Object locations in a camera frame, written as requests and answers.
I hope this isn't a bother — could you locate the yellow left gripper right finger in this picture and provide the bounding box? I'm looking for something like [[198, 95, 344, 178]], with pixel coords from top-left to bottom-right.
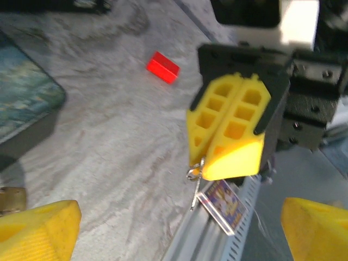
[[281, 197, 348, 261]]

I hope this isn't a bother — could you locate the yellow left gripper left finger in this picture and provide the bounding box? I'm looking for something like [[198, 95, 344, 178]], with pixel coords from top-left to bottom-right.
[[0, 200, 82, 261]]

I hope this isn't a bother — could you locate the brass padlock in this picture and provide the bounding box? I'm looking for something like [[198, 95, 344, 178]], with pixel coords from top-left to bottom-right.
[[0, 187, 28, 218]]

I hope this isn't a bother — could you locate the silver key with ring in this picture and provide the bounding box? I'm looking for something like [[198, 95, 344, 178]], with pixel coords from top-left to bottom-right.
[[185, 157, 207, 212]]

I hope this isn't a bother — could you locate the trading card in acrylic case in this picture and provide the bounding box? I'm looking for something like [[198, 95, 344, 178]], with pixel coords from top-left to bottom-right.
[[197, 178, 250, 236]]

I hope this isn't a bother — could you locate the grey metal panel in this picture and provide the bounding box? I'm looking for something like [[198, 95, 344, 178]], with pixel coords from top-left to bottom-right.
[[244, 130, 348, 261]]

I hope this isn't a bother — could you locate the red block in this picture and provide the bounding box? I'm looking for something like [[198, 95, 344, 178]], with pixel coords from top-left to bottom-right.
[[146, 51, 181, 85]]

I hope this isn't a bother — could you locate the starry night tin box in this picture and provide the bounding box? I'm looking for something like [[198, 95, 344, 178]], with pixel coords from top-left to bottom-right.
[[0, 29, 67, 164]]

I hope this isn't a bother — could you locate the white slotted cable duct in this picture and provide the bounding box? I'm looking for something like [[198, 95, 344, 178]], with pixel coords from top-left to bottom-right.
[[214, 173, 263, 261]]

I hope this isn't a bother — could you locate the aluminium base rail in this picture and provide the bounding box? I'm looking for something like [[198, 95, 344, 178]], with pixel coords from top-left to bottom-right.
[[163, 173, 245, 261]]

